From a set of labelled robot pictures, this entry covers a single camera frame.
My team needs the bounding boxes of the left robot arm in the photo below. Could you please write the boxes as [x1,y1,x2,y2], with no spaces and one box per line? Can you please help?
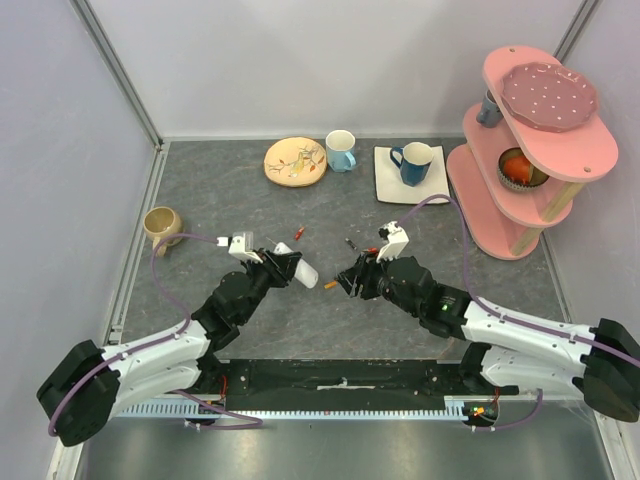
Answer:
[36,243,319,447]

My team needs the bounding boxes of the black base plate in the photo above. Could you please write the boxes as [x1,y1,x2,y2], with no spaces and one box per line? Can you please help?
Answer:
[187,359,519,412]

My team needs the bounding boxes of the pink three-tier shelf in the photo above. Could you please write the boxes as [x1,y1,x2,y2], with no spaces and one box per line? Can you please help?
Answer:
[446,46,618,260]

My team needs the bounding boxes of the white remote control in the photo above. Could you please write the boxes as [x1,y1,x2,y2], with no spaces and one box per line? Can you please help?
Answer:
[274,242,319,289]

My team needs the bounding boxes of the dark blue mug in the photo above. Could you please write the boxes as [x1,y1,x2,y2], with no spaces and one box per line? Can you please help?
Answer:
[389,142,434,187]

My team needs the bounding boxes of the pink dotted plate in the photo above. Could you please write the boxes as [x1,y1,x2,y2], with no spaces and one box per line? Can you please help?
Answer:
[500,62,599,133]

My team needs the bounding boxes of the white square plate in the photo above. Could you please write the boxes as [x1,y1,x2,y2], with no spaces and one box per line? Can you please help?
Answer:
[374,146,450,205]

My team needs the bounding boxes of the yellow floral plate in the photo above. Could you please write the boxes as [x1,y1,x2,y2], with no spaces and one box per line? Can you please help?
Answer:
[263,137,328,188]

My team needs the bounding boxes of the light blue mug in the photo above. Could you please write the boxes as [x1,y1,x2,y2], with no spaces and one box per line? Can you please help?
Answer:
[325,130,356,173]

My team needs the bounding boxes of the white slotted cable duct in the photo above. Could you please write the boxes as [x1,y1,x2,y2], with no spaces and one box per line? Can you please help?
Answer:
[117,396,498,423]

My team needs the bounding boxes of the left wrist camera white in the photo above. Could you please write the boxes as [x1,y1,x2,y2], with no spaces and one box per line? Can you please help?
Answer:
[216,232,263,263]

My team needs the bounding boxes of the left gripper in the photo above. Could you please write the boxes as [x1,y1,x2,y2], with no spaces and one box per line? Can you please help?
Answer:
[237,247,302,323]

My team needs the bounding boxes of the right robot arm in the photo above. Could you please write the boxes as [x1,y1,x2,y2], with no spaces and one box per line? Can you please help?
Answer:
[336,253,639,423]

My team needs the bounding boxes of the grey blue cup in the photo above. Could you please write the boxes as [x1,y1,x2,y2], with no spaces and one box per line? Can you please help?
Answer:
[476,90,503,128]

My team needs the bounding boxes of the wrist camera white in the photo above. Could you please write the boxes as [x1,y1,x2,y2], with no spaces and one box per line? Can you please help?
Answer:
[216,232,263,263]
[376,221,409,263]

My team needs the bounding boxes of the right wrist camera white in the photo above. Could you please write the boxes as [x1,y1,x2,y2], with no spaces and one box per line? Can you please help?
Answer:
[376,221,409,263]

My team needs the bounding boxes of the beige ceramic mug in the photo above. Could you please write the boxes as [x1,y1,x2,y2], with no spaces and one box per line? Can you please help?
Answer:
[143,206,184,257]

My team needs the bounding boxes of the black battery upper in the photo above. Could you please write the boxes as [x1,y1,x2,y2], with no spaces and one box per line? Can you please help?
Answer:
[345,238,358,250]

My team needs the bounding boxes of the bowl with fruit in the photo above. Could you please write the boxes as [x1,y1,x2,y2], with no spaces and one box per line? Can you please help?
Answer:
[497,147,549,192]

